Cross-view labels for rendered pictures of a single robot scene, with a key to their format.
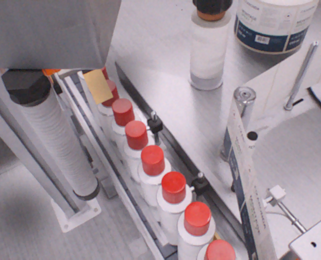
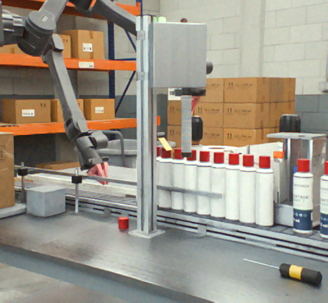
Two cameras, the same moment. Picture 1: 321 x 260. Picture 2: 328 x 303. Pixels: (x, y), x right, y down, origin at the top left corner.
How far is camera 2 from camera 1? 1.52 m
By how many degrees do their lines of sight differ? 53
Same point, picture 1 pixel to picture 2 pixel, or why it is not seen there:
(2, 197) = (92, 237)
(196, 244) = (237, 168)
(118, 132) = (179, 162)
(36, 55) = (191, 82)
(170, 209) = (220, 166)
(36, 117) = (188, 100)
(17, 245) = (122, 243)
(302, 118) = not seen: hidden behind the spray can
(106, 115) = (167, 161)
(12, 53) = (186, 81)
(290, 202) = not seen: hidden behind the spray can
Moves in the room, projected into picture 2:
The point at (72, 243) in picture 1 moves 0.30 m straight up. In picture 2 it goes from (157, 239) to (157, 139)
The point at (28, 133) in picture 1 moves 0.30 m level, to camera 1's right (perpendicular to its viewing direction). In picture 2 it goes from (154, 141) to (235, 138)
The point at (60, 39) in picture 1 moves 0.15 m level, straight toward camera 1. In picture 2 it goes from (198, 77) to (239, 76)
